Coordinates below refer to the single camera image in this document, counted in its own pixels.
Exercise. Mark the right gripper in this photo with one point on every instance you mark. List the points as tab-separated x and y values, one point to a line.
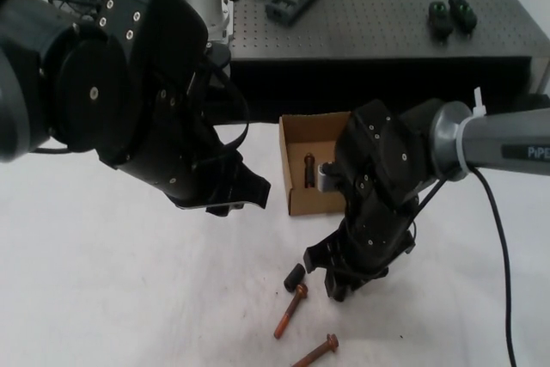
378	238

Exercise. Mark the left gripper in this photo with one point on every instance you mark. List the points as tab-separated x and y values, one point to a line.
202	182

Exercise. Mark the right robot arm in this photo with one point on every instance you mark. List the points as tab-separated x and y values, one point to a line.
472	139

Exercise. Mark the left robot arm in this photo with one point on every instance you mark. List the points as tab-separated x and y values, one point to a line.
86	83

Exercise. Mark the cardboard box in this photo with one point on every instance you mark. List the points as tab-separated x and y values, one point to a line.
301	135

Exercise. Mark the black sleeve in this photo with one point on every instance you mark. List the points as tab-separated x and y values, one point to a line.
294	277

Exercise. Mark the copper bolt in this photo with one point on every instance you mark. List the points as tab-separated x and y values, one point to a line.
292	309
318	350

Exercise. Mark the bolt in black sleeve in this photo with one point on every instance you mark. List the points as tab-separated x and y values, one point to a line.
309	171

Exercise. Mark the white zip tie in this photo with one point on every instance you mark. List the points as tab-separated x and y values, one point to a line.
466	126

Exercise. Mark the metal bench with holes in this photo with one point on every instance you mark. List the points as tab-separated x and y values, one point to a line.
365	6

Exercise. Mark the black device with green lens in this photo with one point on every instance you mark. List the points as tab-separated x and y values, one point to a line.
440	19
463	12

